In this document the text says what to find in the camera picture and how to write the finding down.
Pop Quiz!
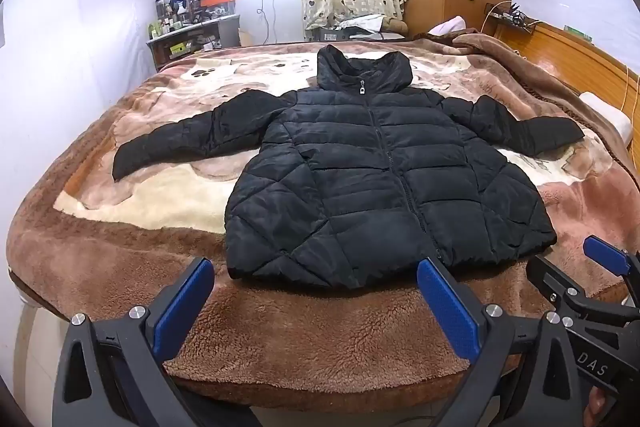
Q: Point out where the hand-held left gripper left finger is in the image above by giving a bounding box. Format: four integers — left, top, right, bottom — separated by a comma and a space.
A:
52, 257, 216, 427

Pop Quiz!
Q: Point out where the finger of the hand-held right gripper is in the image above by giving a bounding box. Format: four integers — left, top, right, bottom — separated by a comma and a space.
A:
525, 254, 640, 390
582, 235, 640, 303

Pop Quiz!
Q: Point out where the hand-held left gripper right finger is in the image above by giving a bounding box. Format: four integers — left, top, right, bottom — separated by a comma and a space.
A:
416, 257, 583, 427

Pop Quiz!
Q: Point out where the black puffer jacket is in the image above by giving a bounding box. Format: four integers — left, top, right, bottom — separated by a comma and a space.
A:
112, 45, 586, 290

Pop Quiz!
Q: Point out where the person's right hand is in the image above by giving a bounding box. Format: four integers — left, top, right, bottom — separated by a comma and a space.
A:
587, 384, 611, 420

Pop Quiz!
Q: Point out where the brown printed fleece blanket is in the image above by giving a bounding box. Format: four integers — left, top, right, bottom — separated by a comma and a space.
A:
7, 27, 640, 413

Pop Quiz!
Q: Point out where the white pillow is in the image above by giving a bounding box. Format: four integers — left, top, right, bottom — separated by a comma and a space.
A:
580, 91, 633, 148

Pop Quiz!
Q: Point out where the wooden bed headboard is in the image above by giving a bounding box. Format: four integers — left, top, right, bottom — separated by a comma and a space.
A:
482, 4, 640, 158

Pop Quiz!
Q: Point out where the power strip with plugs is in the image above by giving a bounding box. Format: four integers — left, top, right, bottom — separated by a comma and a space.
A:
487, 2, 538, 28

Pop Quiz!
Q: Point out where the cluttered grey desk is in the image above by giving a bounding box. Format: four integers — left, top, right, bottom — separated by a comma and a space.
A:
146, 14, 241, 72

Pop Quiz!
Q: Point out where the pink pillow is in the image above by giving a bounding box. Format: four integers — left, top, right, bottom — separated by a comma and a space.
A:
429, 16, 468, 35

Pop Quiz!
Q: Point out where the pile of bedding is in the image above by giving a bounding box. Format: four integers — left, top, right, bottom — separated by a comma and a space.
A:
305, 16, 408, 42

